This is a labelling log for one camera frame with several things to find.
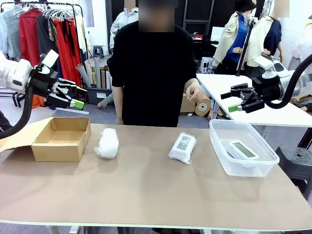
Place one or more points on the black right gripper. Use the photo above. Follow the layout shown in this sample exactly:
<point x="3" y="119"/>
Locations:
<point x="268" y="87"/>

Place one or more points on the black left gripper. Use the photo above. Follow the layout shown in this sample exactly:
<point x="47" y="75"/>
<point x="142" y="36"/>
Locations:
<point x="42" y="81"/>

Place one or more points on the unwrapped white digital clock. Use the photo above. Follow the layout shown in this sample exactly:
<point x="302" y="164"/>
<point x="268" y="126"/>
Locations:
<point x="243" y="151"/>

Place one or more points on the clock showing QR code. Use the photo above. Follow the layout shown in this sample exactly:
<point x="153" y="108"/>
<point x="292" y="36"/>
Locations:
<point x="182" y="147"/>

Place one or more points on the person's right forearm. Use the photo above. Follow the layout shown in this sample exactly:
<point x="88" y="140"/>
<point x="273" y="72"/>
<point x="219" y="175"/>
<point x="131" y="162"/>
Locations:
<point x="118" y="102"/>

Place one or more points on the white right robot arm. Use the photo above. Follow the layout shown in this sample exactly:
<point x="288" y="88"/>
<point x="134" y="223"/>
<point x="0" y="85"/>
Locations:
<point x="287" y="73"/>

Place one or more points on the person's left hand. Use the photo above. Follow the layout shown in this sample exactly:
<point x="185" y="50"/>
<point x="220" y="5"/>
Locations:
<point x="195" y="91"/>

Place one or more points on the person's right hand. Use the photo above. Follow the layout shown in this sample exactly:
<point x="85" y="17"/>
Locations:
<point x="120" y="121"/>

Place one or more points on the white strip on floor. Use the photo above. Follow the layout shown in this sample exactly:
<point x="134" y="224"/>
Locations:
<point x="73" y="111"/>

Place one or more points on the slanted grey paper roll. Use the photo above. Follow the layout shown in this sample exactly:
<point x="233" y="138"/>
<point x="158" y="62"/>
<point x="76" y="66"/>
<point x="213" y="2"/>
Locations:
<point x="84" y="75"/>

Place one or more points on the white background table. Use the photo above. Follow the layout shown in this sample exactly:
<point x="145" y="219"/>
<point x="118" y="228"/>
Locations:
<point x="268" y="114"/>

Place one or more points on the orange cloth pile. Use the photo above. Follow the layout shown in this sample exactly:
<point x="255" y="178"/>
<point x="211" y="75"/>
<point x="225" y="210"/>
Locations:
<point x="37" y="102"/>

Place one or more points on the dark grey storage bin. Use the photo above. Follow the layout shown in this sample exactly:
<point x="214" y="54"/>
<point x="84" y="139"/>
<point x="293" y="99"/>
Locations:
<point x="97" y="96"/>

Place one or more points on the beige paper roll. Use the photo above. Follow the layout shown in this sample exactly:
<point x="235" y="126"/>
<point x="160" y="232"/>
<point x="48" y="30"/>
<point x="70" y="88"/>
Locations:
<point x="89" y="72"/>

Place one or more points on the tall grey paper roll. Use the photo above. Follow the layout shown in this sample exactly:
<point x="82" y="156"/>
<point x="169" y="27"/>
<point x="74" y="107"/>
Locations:
<point x="97" y="73"/>

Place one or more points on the brown paper roll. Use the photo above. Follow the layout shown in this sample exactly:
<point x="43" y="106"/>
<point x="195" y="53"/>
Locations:
<point x="103" y="79"/>

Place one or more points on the red pleated hanging dress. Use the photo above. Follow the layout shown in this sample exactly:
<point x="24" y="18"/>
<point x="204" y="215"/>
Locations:
<point x="68" y="53"/>

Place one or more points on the seated mannequin in green shirt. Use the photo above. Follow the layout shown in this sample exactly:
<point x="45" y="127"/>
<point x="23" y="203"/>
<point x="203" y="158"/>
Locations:
<point x="106" y="101"/>

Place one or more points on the white paper roll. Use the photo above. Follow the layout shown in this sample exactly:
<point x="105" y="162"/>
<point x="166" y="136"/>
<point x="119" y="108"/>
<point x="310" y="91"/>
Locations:
<point x="108" y="79"/>

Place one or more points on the brown cardboard spool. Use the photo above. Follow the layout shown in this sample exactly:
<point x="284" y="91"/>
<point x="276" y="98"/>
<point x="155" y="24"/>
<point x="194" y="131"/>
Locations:
<point x="203" y="108"/>

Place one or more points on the clear plastic container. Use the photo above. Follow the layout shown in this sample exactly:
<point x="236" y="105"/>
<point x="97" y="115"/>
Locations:
<point x="219" y="136"/>

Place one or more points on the black tripod pole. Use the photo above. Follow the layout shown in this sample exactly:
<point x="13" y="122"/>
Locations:
<point x="243" y="48"/>

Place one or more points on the small grey stool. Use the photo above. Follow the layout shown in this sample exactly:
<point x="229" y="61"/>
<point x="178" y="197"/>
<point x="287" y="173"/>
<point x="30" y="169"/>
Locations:
<point x="98" y="51"/>

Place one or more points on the mannequin in blue shirt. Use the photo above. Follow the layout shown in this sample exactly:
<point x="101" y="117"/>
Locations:
<point x="234" y="41"/>

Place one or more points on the open brown cardboard box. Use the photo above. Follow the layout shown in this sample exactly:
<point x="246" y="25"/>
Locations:
<point x="58" y="152"/>

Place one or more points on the black hanging garment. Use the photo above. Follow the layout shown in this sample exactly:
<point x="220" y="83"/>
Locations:
<point x="45" y="36"/>

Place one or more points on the small background cardboard box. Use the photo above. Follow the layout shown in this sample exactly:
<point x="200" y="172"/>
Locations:
<point x="186" y="106"/>

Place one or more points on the cream hanging garment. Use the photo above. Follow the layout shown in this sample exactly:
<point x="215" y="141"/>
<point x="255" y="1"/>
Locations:
<point x="81" y="34"/>

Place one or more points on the mannequin in navy top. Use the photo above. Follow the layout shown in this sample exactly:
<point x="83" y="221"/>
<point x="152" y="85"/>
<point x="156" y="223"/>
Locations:
<point x="268" y="36"/>

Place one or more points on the red hanging coat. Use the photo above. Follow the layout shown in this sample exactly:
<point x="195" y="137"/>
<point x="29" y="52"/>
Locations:
<point x="29" y="36"/>

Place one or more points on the white monitor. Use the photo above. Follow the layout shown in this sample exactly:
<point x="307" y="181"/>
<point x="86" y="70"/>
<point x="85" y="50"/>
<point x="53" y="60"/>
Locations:
<point x="217" y="34"/>

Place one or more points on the grey hanging coat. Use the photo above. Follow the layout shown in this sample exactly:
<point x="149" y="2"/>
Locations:
<point x="13" y="34"/>

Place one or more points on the black plastic stool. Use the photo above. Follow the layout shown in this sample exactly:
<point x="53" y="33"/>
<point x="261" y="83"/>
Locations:
<point x="296" y="161"/>

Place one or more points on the black clothes rack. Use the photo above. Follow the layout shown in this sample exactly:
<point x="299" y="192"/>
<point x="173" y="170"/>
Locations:
<point x="76" y="14"/>

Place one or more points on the mannequin in grey hoodie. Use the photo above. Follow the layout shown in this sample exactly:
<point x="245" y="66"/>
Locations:
<point x="119" y="22"/>

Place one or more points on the person torso in black shirt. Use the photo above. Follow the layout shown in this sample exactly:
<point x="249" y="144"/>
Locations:
<point x="153" y="73"/>

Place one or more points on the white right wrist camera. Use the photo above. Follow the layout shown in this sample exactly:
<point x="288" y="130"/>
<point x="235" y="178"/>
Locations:
<point x="264" y="64"/>

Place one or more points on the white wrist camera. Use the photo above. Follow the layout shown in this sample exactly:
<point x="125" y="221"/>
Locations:
<point x="50" y="58"/>
<point x="264" y="64"/>

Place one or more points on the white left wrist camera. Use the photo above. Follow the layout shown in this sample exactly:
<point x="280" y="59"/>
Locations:
<point x="50" y="58"/>

